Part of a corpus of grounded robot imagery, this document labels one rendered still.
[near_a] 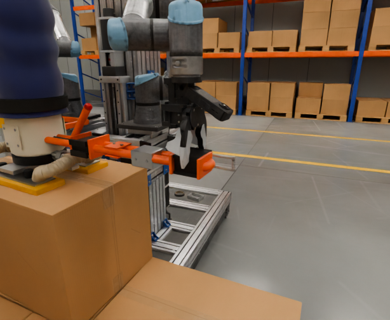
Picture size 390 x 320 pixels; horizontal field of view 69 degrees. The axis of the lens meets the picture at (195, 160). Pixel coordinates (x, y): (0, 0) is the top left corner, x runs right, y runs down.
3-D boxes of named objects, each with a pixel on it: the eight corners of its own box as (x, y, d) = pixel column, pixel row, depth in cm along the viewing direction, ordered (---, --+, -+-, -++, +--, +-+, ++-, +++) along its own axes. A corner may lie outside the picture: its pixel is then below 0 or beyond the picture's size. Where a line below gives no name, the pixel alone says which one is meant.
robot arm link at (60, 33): (58, 18, 167) (80, 64, 142) (37, 16, 161) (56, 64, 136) (57, -3, 159) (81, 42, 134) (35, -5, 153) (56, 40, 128)
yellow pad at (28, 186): (-28, 176, 97) (-32, 162, 95) (2, 167, 105) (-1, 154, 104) (37, 197, 82) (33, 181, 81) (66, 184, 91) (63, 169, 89)
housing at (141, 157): (130, 166, 77) (129, 150, 76) (145, 159, 83) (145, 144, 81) (152, 170, 74) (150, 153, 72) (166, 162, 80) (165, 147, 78)
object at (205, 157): (169, 174, 70) (168, 155, 69) (183, 165, 77) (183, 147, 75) (199, 180, 67) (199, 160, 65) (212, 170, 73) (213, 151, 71)
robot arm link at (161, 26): (154, 21, 76) (152, 14, 65) (195, 21, 77) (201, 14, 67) (155, 53, 78) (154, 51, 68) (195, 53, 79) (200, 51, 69)
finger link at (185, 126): (185, 148, 69) (191, 113, 69) (191, 149, 68) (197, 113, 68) (175, 145, 64) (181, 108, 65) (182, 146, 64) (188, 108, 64)
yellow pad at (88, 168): (25, 160, 113) (23, 148, 111) (48, 153, 121) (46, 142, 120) (87, 175, 98) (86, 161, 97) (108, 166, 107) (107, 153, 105)
